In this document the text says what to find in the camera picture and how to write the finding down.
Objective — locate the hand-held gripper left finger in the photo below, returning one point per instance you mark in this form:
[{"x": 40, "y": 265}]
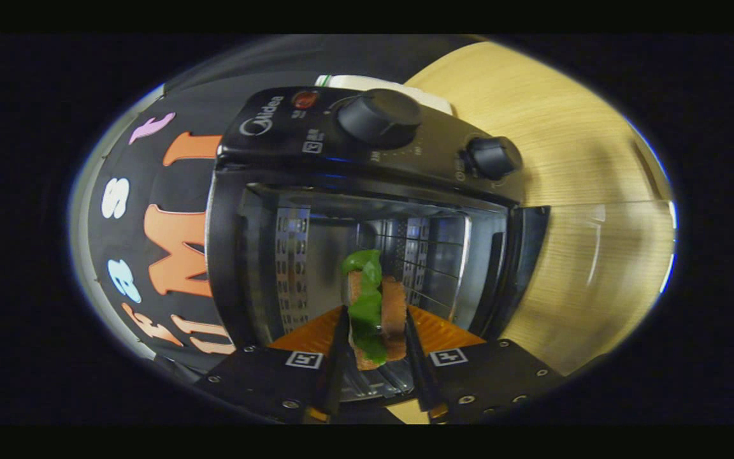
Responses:
[{"x": 338, "y": 363}]

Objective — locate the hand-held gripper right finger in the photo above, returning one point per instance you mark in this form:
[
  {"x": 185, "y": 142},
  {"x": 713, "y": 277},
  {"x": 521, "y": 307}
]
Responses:
[{"x": 419, "y": 363}]

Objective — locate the lettuce bread sandwich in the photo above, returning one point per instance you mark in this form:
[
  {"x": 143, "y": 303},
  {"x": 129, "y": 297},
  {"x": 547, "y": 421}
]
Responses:
[{"x": 367, "y": 306}]

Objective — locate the black toaster oven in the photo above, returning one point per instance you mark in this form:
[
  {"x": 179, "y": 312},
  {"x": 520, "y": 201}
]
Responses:
[{"x": 278, "y": 140}]

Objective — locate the white pop-up toaster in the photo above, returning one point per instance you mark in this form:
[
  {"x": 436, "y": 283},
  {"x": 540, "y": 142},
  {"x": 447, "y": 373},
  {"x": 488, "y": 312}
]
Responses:
[{"x": 373, "y": 83}]

